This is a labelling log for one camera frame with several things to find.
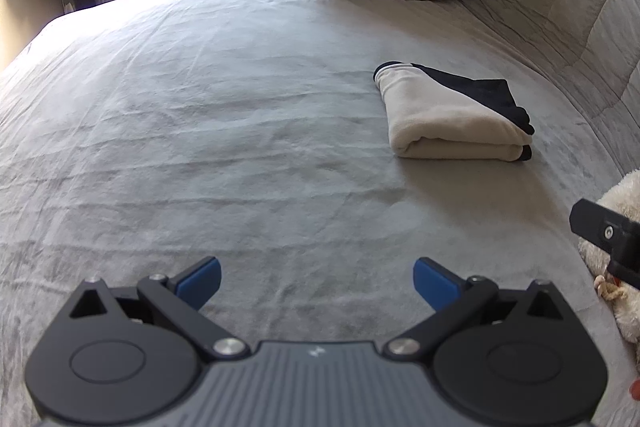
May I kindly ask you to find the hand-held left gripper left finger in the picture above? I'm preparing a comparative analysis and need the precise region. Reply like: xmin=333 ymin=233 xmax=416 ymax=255
xmin=67 ymin=256 xmax=252 ymax=362

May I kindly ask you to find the grey quilted headboard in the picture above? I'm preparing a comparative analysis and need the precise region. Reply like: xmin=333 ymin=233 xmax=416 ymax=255
xmin=450 ymin=0 xmax=640 ymax=180

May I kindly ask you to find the white plush toy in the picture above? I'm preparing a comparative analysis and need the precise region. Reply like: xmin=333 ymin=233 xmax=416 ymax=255
xmin=577 ymin=169 xmax=640 ymax=344

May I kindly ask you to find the grey bed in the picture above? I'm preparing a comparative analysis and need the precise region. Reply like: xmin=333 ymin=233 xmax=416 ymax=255
xmin=0 ymin=0 xmax=640 ymax=427

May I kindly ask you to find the black and cream sweater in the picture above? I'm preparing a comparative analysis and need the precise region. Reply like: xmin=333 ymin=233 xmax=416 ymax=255
xmin=372 ymin=63 xmax=536 ymax=162

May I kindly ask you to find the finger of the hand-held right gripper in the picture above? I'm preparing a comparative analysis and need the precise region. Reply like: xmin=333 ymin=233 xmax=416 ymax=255
xmin=570 ymin=198 xmax=640 ymax=290

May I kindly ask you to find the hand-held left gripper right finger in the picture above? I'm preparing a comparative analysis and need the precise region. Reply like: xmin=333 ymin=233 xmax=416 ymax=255
xmin=382 ymin=257 xmax=563 ymax=362

